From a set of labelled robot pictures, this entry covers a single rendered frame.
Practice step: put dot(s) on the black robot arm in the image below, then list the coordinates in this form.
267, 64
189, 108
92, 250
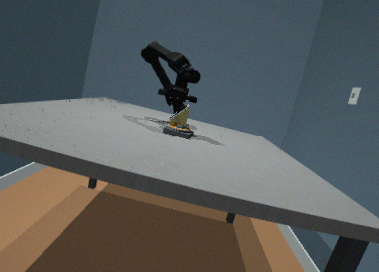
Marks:
176, 62

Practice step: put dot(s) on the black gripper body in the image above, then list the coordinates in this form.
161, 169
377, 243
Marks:
181, 83

